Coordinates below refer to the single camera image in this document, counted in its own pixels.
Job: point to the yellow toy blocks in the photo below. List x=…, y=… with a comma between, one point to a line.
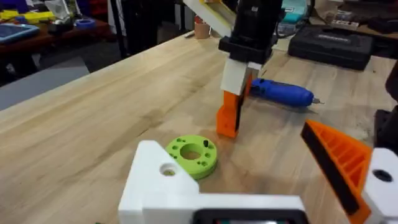
x=34, y=16

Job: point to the tan tape roll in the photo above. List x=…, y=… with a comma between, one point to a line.
x=202, y=29

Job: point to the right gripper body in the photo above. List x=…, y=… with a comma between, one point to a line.
x=252, y=37

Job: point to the green disc with holes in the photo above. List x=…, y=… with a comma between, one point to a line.
x=183, y=163

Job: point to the black tool case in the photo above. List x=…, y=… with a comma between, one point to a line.
x=329, y=46

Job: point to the small black screw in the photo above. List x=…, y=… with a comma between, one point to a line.
x=206, y=143

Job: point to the blue tape roll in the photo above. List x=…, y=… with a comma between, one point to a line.
x=85, y=24

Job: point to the blue tray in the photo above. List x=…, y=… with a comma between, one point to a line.
x=15, y=32

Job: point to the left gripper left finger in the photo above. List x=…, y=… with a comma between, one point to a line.
x=146, y=180

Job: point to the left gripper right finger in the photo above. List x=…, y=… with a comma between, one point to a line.
x=345, y=161

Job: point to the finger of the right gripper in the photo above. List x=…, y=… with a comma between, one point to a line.
x=253, y=71
x=231, y=77

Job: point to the blue electric screwdriver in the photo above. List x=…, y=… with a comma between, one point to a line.
x=283, y=92

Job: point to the clear plastic bag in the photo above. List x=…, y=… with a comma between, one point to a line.
x=60, y=9

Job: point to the small printed box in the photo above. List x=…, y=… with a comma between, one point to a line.
x=342, y=20

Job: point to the teal box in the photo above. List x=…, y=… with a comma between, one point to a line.
x=292, y=11

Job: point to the brown side table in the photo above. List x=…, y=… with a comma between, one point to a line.
x=46, y=39

